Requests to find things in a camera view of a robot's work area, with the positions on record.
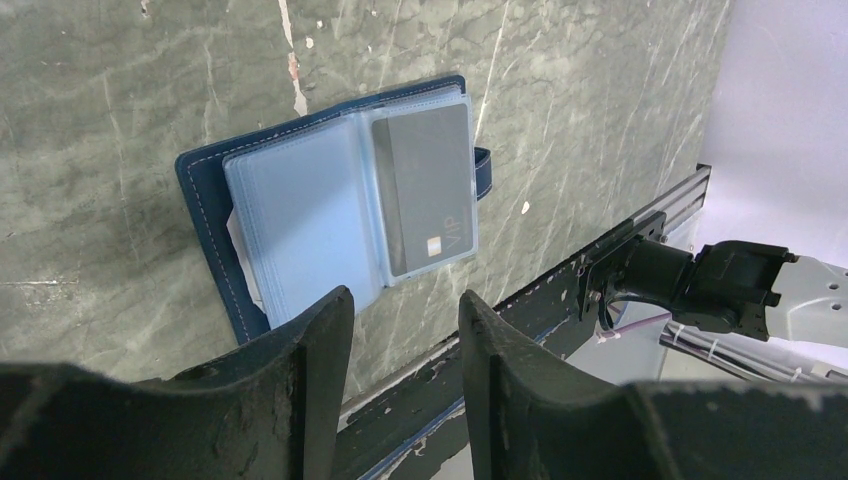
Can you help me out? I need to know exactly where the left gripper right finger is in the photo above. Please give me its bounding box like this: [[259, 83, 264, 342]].
[[459, 290, 636, 479]]

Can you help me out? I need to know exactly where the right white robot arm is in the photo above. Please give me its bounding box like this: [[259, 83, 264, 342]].
[[575, 210, 847, 348]]

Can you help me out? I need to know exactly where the blue leather card holder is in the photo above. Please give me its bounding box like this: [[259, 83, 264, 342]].
[[175, 74, 493, 344]]

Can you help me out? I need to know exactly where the aluminium frame rail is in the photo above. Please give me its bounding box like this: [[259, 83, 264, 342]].
[[632, 164, 712, 240]]

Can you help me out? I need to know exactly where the grey VIP credit card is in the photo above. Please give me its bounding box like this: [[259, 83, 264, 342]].
[[370, 98, 477, 279]]

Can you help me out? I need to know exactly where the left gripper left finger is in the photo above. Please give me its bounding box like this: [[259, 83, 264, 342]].
[[152, 285, 356, 480]]

